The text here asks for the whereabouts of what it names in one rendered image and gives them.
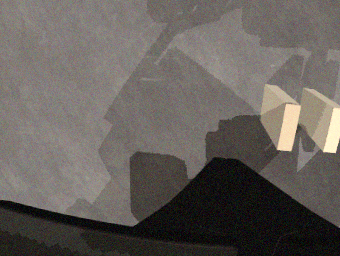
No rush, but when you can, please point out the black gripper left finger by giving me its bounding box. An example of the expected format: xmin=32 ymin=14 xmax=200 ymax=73
xmin=0 ymin=157 xmax=239 ymax=256

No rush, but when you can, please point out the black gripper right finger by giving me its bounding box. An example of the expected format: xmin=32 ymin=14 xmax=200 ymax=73
xmin=226 ymin=157 xmax=340 ymax=256

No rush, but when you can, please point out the beige domino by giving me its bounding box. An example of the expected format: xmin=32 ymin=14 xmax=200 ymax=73
xmin=259 ymin=84 xmax=300 ymax=152
xmin=297 ymin=88 xmax=340 ymax=153

